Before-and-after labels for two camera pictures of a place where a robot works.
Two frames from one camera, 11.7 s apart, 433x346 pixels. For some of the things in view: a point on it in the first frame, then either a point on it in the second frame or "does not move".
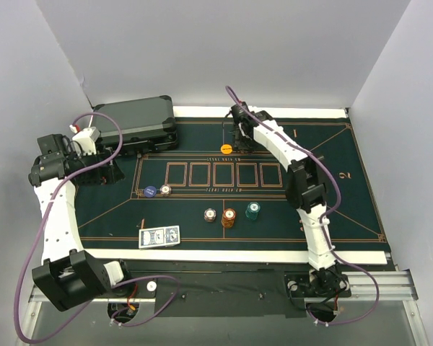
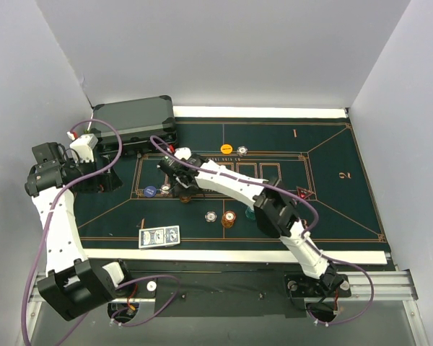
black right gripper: [242, 138] → [182, 184]
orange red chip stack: [228, 218] does not move
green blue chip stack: [252, 210] does not move
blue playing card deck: [158, 237] does not move
